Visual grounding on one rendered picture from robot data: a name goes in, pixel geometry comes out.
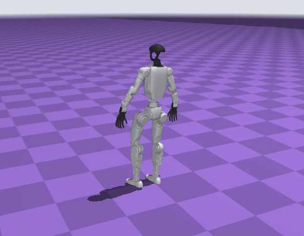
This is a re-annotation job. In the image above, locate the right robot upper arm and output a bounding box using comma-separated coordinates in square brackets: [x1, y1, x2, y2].
[167, 67, 176, 92]

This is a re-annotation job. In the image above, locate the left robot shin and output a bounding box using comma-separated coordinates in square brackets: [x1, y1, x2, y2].
[131, 146, 142, 181]

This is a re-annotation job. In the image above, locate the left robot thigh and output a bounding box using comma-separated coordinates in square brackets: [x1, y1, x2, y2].
[131, 111, 150, 154]

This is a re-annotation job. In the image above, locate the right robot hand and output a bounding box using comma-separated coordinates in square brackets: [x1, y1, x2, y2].
[167, 103, 177, 122]

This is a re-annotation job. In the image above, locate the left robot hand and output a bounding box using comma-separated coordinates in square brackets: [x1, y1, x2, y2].
[115, 107, 127, 129]

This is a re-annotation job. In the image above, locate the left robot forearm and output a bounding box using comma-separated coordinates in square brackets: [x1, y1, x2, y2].
[120, 86, 133, 112]

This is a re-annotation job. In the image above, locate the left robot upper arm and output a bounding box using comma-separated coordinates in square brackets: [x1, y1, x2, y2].
[131, 67, 151, 95]

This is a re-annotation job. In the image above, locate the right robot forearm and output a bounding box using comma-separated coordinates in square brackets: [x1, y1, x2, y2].
[170, 89, 179, 107]

